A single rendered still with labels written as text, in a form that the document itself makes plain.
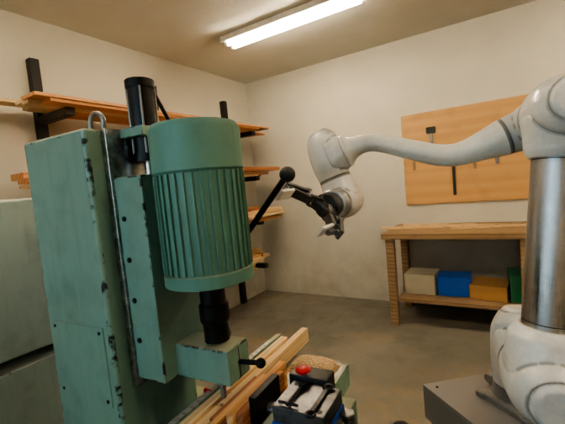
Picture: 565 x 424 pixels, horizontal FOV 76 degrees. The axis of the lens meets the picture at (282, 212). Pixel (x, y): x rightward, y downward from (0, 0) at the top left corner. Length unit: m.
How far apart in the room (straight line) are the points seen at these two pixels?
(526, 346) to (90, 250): 0.94
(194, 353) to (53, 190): 0.45
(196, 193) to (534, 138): 0.72
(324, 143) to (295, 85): 3.39
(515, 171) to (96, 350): 3.53
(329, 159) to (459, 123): 2.83
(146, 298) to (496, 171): 3.43
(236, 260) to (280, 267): 4.04
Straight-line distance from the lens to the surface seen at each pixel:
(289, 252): 4.59
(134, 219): 0.77
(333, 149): 1.13
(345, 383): 1.02
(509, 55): 3.96
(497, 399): 1.28
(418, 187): 3.90
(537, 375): 0.97
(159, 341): 0.80
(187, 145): 0.65
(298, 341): 1.09
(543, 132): 0.95
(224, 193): 0.66
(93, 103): 2.76
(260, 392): 0.75
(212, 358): 0.77
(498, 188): 3.83
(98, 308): 0.84
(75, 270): 0.88
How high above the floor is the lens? 1.37
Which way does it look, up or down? 4 degrees down
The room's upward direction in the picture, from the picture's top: 5 degrees counter-clockwise
